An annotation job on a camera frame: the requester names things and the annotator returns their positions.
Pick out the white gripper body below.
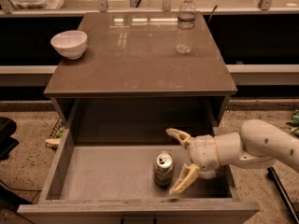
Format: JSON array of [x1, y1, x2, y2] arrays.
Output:
[[187, 135, 220, 179]]

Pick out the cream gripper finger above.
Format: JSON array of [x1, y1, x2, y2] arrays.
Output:
[[169, 164, 200, 194], [165, 128, 192, 148]]

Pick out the green 7up soda can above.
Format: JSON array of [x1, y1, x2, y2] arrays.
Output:
[[153, 151, 175, 187]]

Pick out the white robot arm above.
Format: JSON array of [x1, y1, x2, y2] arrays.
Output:
[[166, 119, 299, 194]]

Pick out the grey cabinet with counter top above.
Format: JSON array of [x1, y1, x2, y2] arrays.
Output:
[[45, 12, 236, 145]]

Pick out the open grey top drawer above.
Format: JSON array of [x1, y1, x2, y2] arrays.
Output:
[[19, 126, 259, 224]]

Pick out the green snack bags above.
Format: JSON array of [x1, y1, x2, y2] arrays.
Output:
[[287, 109, 299, 137]]

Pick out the clear plastic water bottle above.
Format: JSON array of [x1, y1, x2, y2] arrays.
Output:
[[176, 0, 196, 54]]

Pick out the black pole on floor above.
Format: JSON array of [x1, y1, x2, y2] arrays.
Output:
[[267, 167, 299, 224]]

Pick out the white ceramic bowl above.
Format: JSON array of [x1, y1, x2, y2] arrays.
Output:
[[50, 30, 88, 60]]

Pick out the black object at left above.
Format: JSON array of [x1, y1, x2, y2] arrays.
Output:
[[0, 117, 19, 160]]

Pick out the black drawer handle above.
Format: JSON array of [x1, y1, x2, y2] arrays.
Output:
[[121, 217, 157, 224]]

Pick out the wire basket with snacks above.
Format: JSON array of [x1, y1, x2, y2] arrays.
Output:
[[46, 119, 64, 149]]

